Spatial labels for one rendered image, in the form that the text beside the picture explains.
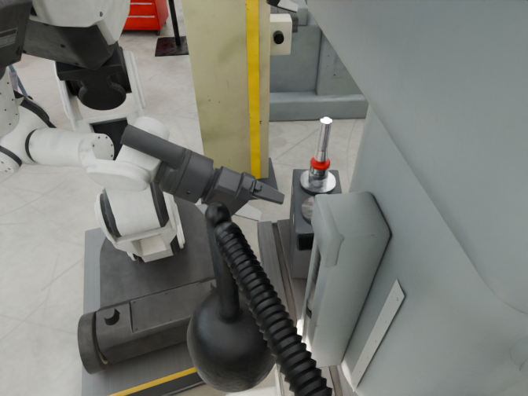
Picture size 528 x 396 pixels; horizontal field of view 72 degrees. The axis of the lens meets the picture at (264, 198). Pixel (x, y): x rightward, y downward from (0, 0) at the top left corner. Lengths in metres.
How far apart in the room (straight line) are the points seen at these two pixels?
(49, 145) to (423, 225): 0.66
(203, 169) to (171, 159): 0.06
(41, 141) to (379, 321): 0.65
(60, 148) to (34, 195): 2.17
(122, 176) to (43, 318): 1.65
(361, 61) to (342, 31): 0.03
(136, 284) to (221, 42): 1.25
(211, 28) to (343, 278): 1.80
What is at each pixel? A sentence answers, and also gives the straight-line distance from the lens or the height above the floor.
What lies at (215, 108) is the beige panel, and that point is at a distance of 2.18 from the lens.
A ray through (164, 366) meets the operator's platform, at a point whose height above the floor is 0.40.
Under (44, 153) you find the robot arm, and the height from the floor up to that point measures 1.32.
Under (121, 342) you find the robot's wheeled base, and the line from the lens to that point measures 1.32.
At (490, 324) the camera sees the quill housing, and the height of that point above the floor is 1.56.
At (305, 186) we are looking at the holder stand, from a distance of 0.90.
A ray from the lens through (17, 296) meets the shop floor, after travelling 2.37.
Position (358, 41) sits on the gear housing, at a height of 1.66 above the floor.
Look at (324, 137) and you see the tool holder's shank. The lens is 0.82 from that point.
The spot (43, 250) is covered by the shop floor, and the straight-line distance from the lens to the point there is 2.51.
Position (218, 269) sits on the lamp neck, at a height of 1.54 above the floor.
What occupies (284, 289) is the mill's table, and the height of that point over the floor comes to 0.91.
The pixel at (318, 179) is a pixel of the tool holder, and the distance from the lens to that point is 0.88.
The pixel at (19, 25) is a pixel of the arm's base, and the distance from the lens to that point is 0.61.
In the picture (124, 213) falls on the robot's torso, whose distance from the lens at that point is 0.99.
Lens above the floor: 1.72
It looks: 45 degrees down
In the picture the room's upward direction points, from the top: straight up
